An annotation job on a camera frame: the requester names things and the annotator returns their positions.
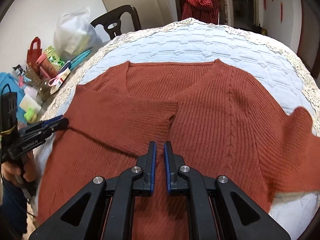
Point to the white plastic bag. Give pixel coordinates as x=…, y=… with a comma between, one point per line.
x=74, y=34

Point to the pink lidded bottle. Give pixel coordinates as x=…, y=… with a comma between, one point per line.
x=46, y=69

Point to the dark chair with garment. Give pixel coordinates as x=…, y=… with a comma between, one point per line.
x=221, y=7

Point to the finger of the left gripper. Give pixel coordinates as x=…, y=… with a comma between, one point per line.
x=51, y=127
x=51, y=121

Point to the white box with pink scissors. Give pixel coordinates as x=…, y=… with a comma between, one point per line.
x=57, y=82

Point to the green leaf-print tissue pack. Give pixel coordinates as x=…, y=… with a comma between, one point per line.
x=53, y=57

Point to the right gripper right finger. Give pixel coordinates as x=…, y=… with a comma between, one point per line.
x=176, y=185

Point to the light blue quilted table cover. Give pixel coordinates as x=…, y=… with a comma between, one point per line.
x=274, y=64

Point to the red checkered garment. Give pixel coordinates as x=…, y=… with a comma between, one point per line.
x=200, y=5

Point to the small red gift bag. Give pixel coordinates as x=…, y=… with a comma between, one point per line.
x=34, y=52

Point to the dark wooden chair left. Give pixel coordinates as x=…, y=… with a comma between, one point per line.
x=111, y=21

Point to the teal folded umbrella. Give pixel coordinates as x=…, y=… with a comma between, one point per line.
x=78, y=59

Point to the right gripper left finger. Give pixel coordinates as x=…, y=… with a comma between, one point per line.
x=145, y=184

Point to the rust red knitted sweater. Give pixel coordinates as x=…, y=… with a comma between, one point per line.
x=219, y=118

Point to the green toy figure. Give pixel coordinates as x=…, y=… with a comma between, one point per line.
x=30, y=116

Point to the person's left hand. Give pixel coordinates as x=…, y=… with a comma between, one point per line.
x=11, y=170

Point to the clear glass jar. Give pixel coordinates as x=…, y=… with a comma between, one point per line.
x=43, y=92

